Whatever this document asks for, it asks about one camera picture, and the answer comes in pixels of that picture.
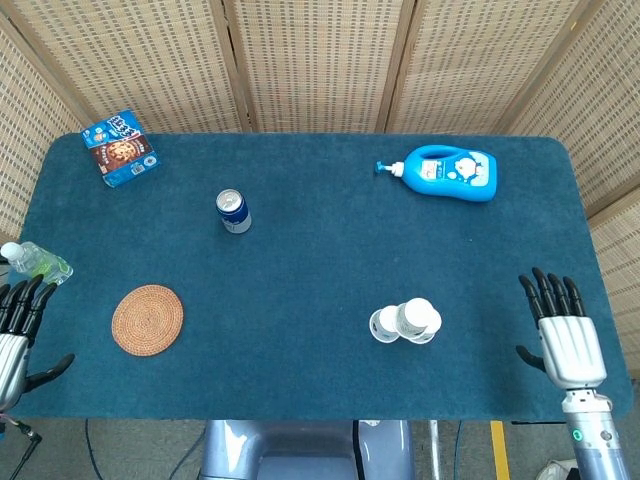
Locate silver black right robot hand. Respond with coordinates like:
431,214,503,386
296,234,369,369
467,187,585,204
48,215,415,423
515,267,609,390

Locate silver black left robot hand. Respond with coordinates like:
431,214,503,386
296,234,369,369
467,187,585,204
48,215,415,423
0,273,76,409

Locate paper cup fern small flower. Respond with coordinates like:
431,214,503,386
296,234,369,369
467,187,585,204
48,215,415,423
398,297,444,337

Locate paper cup large blue flower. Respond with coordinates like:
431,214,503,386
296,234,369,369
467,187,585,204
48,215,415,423
369,304,404,345

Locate clear plastic water bottle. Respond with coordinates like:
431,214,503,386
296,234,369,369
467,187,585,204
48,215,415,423
0,241,75,287

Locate round woven rattan coaster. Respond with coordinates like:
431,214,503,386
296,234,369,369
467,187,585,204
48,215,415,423
111,284,185,357

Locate paper cup big green leaves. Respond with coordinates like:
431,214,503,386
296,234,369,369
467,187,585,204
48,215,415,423
407,327,440,346

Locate metal table leg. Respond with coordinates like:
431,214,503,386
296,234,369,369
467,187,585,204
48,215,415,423
428,420,441,480

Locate blue pump soap bottle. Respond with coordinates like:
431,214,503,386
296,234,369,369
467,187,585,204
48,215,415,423
373,144,499,204

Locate blue cookie box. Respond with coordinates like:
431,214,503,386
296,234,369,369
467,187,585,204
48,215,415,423
80,109,163,189

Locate blue and white drink can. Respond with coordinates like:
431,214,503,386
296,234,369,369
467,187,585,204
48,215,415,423
215,188,253,235

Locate dark teal table cloth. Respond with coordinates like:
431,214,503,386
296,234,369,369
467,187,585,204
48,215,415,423
7,132,635,422

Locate grey-blue robot torso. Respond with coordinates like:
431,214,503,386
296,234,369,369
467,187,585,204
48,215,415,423
198,419,416,480

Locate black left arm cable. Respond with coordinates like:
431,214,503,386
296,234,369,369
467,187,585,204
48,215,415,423
0,412,44,444

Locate thin blue floor cable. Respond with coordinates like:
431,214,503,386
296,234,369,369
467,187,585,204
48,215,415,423
83,419,104,480

